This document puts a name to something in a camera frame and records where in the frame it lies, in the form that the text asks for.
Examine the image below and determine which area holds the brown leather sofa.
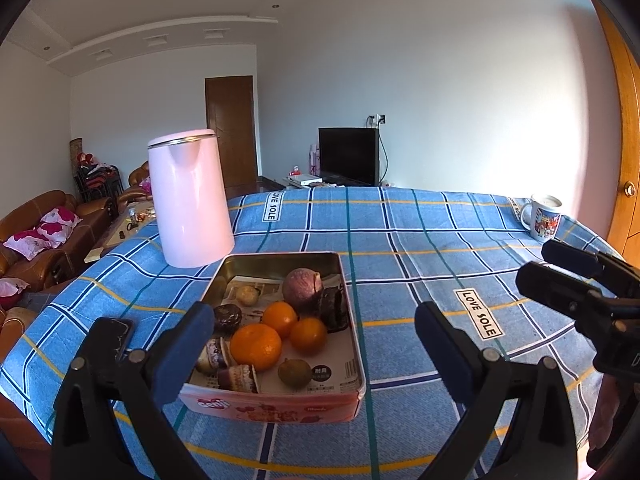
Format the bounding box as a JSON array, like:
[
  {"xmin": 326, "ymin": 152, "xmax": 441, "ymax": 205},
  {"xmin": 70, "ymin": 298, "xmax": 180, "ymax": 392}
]
[{"xmin": 0, "ymin": 189, "xmax": 114, "ymax": 292}]

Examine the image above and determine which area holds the pink electric kettle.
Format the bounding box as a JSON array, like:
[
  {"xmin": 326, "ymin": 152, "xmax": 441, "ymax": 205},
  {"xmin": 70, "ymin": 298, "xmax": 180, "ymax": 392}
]
[{"xmin": 147, "ymin": 129, "xmax": 236, "ymax": 269}]

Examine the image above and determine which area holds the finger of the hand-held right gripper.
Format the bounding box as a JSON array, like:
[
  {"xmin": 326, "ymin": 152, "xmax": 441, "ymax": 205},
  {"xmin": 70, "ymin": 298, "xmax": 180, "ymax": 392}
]
[
  {"xmin": 541, "ymin": 239, "xmax": 611, "ymax": 281},
  {"xmin": 516, "ymin": 261, "xmax": 601, "ymax": 313}
]

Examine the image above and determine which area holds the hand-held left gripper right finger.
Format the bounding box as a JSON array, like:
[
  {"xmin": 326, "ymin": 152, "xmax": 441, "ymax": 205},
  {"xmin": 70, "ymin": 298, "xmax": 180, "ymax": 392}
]
[{"xmin": 415, "ymin": 301, "xmax": 581, "ymax": 480}]

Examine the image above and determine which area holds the newspaper liner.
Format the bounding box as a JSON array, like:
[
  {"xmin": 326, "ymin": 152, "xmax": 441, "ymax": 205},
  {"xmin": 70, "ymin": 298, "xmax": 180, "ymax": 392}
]
[{"xmin": 192, "ymin": 274, "xmax": 362, "ymax": 397}]

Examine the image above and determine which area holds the small cupcake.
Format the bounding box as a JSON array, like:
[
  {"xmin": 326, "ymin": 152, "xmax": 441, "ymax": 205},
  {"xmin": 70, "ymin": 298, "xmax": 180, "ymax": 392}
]
[
  {"xmin": 194, "ymin": 338, "xmax": 232, "ymax": 374},
  {"xmin": 217, "ymin": 363, "xmax": 259, "ymax": 394}
]

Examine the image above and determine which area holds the black smartphone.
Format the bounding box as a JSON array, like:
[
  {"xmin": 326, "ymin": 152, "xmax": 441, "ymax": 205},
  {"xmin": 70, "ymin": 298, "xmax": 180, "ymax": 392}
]
[{"xmin": 92, "ymin": 317, "xmax": 135, "ymax": 361}]

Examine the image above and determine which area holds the wooden coffee table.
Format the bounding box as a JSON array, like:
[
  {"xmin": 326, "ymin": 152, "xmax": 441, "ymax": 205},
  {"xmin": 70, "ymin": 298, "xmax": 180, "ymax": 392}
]
[{"xmin": 84, "ymin": 199, "xmax": 159, "ymax": 264}]

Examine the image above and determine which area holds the blue plaid tablecloth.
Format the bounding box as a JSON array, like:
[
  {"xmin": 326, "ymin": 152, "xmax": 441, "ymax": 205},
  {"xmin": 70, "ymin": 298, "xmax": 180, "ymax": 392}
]
[{"xmin": 0, "ymin": 185, "xmax": 632, "ymax": 480}]

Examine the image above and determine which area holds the orange mandarin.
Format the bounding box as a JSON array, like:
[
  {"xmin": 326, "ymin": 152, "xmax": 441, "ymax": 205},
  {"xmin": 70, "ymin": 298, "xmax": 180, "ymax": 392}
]
[
  {"xmin": 289, "ymin": 317, "xmax": 329, "ymax": 356},
  {"xmin": 262, "ymin": 300, "xmax": 300, "ymax": 339},
  {"xmin": 229, "ymin": 323, "xmax": 283, "ymax": 372}
]

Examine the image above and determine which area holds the white flat box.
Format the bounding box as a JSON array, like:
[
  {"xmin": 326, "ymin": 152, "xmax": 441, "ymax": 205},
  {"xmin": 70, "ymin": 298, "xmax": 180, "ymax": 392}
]
[{"xmin": 282, "ymin": 172, "xmax": 324, "ymax": 189}]

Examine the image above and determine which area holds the white printed mug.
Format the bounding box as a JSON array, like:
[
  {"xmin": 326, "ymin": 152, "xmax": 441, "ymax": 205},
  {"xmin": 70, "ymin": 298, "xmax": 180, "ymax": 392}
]
[{"xmin": 519, "ymin": 193, "xmax": 563, "ymax": 241}]

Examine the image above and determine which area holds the brown wooden door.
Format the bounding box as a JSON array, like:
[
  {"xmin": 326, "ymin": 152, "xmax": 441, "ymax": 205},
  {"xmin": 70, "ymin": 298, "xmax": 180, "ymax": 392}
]
[{"xmin": 204, "ymin": 75, "xmax": 260, "ymax": 199}]

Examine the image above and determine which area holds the metal tin box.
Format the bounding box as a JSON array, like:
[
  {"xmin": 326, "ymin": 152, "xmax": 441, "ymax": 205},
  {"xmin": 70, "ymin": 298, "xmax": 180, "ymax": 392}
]
[{"xmin": 178, "ymin": 251, "xmax": 367, "ymax": 423}]

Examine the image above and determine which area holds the chocolate cake piece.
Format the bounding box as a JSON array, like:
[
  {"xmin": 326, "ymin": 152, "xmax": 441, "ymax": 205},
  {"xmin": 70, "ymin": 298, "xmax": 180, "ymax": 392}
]
[{"xmin": 319, "ymin": 284, "xmax": 349, "ymax": 332}]

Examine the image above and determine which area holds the television power cable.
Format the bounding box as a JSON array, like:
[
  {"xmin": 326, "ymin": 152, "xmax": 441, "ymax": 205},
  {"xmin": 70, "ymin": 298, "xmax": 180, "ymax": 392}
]
[{"xmin": 378, "ymin": 124, "xmax": 392, "ymax": 187}]

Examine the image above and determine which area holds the stack of dark chairs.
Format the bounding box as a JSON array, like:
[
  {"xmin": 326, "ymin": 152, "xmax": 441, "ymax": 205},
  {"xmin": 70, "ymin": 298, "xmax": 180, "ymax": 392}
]
[{"xmin": 74, "ymin": 162, "xmax": 125, "ymax": 204}]

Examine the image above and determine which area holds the brown leather seat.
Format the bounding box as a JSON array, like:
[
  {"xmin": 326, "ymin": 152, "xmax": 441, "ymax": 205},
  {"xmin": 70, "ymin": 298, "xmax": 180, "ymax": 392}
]
[{"xmin": 0, "ymin": 304, "xmax": 39, "ymax": 362}]

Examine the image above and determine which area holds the black television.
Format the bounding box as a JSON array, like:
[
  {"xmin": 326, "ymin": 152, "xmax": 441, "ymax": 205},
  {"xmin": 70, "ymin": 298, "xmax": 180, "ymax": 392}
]
[{"xmin": 318, "ymin": 127, "xmax": 381, "ymax": 187}]

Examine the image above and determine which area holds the light wooden door with knob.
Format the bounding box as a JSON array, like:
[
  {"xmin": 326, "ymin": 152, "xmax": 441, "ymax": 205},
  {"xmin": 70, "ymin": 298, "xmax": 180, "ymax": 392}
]
[{"xmin": 592, "ymin": 0, "xmax": 640, "ymax": 257}]

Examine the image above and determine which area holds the person's right hand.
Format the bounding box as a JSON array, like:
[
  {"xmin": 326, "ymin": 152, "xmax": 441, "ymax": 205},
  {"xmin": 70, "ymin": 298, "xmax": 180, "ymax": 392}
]
[{"xmin": 587, "ymin": 374, "xmax": 626, "ymax": 468}]

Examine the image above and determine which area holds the white pillow with pink flowers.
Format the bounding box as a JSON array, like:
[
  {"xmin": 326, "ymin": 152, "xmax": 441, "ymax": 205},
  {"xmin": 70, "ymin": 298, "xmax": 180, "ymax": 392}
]
[
  {"xmin": 3, "ymin": 229, "xmax": 64, "ymax": 262},
  {"xmin": 0, "ymin": 277, "xmax": 32, "ymax": 307},
  {"xmin": 39, "ymin": 207, "xmax": 84, "ymax": 237}
]

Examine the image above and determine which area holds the brown-green round fruit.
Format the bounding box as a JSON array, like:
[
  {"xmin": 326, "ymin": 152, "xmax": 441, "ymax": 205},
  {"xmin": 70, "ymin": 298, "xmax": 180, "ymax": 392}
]
[{"xmin": 277, "ymin": 358, "xmax": 314, "ymax": 389}]

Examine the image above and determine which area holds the brown leather armchair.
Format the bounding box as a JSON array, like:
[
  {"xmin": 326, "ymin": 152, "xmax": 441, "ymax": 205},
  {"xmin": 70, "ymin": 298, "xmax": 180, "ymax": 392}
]
[{"xmin": 117, "ymin": 161, "xmax": 151, "ymax": 212}]

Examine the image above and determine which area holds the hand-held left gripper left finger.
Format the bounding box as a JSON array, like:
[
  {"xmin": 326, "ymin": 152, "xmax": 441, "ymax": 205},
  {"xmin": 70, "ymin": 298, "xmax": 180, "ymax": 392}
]
[{"xmin": 50, "ymin": 301, "xmax": 215, "ymax": 480}]

